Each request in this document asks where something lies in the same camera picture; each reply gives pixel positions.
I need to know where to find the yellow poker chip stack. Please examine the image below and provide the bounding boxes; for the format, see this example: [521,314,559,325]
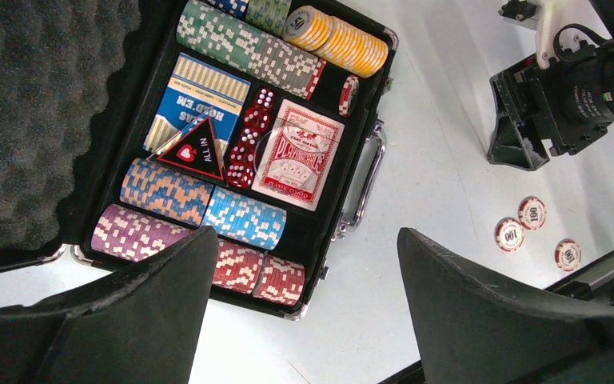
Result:
[281,6,389,78]

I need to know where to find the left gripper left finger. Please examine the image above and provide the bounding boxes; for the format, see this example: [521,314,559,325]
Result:
[0,226,217,383]

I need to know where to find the green poker chip stack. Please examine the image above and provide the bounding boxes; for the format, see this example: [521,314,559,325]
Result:
[176,1,276,74]

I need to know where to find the white red chip stack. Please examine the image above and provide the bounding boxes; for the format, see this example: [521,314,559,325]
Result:
[343,78,567,277]

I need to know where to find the clear round dealer button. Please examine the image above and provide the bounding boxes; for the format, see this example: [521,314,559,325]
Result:
[258,126,338,191]

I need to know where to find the black poker set case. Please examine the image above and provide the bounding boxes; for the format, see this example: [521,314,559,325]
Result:
[0,0,401,322]

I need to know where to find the blue white chip stack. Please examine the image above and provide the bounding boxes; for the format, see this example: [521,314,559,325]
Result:
[208,0,249,19]

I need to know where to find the grey white chip stack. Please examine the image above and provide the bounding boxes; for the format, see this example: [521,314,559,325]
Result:
[250,32,327,100]

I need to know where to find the black all-in triangle marker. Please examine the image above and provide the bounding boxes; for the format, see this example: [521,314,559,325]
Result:
[147,108,228,186]

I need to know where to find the red playing card deck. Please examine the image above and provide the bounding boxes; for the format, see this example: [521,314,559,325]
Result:
[251,98,345,212]

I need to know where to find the blue patterned card deck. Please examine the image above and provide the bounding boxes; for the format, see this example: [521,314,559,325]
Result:
[142,53,251,152]

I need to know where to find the red dice in case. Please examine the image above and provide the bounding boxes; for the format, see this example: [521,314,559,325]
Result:
[226,87,276,189]

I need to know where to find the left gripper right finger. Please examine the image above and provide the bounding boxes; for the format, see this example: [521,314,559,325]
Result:
[397,227,614,384]

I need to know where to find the red white chip row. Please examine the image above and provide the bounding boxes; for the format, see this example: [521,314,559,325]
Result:
[90,203,307,309]

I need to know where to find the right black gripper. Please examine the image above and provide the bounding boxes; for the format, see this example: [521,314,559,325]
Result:
[486,41,614,171]

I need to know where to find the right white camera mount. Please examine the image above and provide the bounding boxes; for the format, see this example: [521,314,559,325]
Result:
[498,0,612,70]

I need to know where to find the light blue chip stack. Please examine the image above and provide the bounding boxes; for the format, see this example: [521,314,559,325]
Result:
[201,186,287,250]

